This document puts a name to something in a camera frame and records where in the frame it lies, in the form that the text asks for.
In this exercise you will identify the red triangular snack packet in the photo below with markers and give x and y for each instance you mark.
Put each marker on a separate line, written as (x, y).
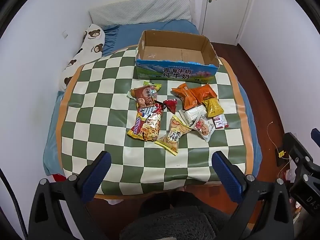
(170, 104)

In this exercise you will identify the red and white snack packet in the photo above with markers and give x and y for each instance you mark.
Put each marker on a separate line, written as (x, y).
(220, 122)

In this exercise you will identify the grey white pillow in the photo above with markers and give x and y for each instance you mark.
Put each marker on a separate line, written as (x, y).
(142, 8)

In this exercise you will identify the small yellow snack packet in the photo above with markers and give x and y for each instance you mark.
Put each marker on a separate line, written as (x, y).
(213, 107)

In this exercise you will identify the bear print pillow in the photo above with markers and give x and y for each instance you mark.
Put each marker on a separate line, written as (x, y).
(83, 52)

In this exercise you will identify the plain white snack packet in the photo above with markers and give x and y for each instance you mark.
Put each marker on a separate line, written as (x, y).
(192, 112)

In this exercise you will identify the brown cake snack packet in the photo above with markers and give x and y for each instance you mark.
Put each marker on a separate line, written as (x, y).
(146, 96)

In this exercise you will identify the orange snack packet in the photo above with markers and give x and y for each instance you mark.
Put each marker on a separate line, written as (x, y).
(182, 93)
(203, 92)

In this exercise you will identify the red object under bed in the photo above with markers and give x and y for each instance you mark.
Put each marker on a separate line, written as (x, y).
(58, 177)

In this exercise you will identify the white door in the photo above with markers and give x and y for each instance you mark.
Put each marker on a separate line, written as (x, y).
(227, 7)

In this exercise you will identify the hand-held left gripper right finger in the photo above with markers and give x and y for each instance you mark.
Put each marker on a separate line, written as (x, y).
(227, 177)

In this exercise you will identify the printed cardboard box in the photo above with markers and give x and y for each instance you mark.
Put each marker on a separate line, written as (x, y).
(172, 52)

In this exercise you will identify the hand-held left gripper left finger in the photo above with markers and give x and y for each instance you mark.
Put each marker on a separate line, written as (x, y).
(97, 176)

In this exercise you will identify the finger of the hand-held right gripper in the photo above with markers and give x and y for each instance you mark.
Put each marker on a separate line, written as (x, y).
(316, 133)
(297, 152)

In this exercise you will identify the yellow instant noodle packet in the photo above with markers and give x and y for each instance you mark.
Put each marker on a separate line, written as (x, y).
(147, 123)

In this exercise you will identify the white bottle with red cap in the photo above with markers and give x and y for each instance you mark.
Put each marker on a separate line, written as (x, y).
(287, 174)

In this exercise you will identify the white cookie snack packet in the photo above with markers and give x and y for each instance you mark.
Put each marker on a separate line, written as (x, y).
(203, 128)

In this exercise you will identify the yellow tag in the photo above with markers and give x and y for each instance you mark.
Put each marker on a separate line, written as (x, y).
(281, 153)

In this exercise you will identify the yellow chips snack packet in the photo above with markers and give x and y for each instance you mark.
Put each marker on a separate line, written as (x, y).
(172, 135)

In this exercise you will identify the green checked mat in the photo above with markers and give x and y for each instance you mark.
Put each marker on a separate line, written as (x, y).
(105, 110)

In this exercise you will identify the white wall switch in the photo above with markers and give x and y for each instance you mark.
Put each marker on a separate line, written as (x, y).
(65, 34)

